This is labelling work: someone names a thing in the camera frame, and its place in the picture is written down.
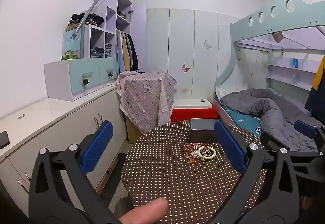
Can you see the white wardrobe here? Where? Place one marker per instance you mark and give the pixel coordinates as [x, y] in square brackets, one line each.
[177, 36]

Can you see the hanging clothes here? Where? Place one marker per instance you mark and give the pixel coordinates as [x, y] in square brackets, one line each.
[127, 51]

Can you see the small blue box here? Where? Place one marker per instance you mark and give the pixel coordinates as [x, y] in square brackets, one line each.
[295, 63]

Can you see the pink butterfly sticker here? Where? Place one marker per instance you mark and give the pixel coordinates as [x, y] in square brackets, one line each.
[185, 68]

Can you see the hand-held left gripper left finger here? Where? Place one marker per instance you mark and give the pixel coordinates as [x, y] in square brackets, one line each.
[97, 146]

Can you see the grey duvet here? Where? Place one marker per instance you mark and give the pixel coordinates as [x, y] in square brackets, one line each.
[254, 102]

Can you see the black phone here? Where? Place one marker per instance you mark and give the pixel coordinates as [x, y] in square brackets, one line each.
[3, 139]

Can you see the teal drawer cabinet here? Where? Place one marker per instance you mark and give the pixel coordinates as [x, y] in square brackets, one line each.
[73, 74]

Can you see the cardboard box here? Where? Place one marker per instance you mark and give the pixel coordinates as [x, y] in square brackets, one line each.
[133, 130]

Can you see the round polka-dot table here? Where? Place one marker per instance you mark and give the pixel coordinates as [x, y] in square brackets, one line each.
[165, 163]

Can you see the red storage ottoman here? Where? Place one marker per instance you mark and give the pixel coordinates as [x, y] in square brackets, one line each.
[193, 113]

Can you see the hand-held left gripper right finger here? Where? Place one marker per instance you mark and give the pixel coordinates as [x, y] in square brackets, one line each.
[229, 141]

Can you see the small silver trinket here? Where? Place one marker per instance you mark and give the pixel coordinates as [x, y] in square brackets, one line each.
[21, 116]

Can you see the metal tin box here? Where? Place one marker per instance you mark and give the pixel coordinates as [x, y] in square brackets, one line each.
[200, 132]

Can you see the green plastic ornament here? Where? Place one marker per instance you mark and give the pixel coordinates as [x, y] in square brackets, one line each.
[68, 56]

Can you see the navy and yellow jacket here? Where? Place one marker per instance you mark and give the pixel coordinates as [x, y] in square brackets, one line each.
[317, 97]

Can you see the teal bed sheet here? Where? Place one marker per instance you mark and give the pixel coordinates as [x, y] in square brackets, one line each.
[243, 120]

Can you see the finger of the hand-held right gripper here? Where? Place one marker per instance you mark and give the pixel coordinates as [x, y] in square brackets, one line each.
[306, 128]

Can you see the teal bunk bed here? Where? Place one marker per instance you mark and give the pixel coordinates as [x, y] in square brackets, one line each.
[279, 18]

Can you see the person's left hand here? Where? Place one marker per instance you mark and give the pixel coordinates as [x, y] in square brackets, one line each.
[146, 211]

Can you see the low white cabinet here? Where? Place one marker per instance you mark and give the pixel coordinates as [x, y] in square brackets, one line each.
[63, 122]

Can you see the folded clothes in high cubby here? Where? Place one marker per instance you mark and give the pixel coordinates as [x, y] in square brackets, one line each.
[121, 14]

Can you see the white butterfly sticker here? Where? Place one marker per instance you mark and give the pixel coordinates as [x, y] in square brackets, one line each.
[207, 44]

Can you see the folded grey clothes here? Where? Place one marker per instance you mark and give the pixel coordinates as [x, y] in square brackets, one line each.
[108, 50]

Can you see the stepped cubby shelf cabinet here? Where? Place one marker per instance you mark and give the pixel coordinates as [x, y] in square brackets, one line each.
[111, 16]

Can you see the dark clothes pile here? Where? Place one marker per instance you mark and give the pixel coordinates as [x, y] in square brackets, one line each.
[88, 19]

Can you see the grey metal handrail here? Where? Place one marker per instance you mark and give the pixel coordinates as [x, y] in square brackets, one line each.
[83, 18]

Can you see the folded blue clothes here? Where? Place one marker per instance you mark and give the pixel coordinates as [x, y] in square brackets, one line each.
[97, 52]

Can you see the pink checked bear cloth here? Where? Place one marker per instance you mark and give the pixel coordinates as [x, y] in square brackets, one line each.
[144, 102]

